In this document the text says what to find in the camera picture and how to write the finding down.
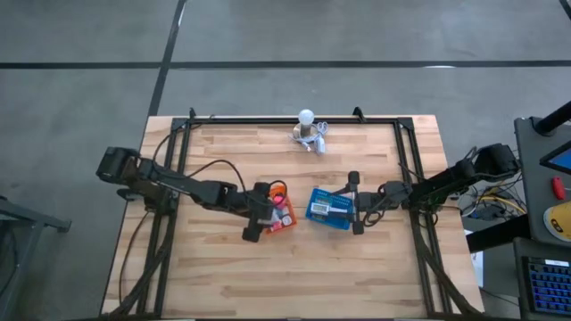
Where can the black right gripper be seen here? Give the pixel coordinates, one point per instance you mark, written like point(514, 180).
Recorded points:
point(372, 201)

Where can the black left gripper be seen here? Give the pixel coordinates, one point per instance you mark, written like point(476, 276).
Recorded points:
point(261, 207)

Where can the blue plastic basket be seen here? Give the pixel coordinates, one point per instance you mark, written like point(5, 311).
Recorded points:
point(341, 223)

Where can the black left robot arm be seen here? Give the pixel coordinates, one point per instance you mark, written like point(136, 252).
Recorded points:
point(178, 185)

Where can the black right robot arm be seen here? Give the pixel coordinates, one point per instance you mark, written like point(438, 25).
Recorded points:
point(446, 178)

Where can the orange plastic basket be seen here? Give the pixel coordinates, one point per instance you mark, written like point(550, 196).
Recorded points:
point(291, 207)

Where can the black table clamp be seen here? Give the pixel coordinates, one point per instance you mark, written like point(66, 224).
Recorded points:
point(192, 112)
point(358, 113)

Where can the brass lamp with white bulb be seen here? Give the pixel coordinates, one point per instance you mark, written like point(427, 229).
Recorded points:
point(306, 117)

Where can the white paper sheet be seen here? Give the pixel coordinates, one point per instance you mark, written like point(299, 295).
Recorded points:
point(477, 267)

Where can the black cart bar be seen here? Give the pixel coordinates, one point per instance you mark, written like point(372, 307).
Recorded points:
point(497, 232)

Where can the gray equipment cart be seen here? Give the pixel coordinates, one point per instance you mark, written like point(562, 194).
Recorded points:
point(531, 178)

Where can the yellow round device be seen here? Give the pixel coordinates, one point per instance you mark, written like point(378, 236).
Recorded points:
point(557, 220)

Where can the red handheld device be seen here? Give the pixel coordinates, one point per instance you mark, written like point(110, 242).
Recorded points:
point(558, 188)

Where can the tablet with blue screen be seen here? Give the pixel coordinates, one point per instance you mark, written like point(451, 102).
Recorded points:
point(560, 160)

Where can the backlit keyboard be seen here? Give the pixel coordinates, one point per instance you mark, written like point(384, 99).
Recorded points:
point(548, 285)

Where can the black pole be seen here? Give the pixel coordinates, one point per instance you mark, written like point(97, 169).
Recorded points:
point(553, 118)

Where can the gray metal stand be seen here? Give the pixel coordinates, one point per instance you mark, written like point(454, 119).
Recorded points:
point(27, 216)

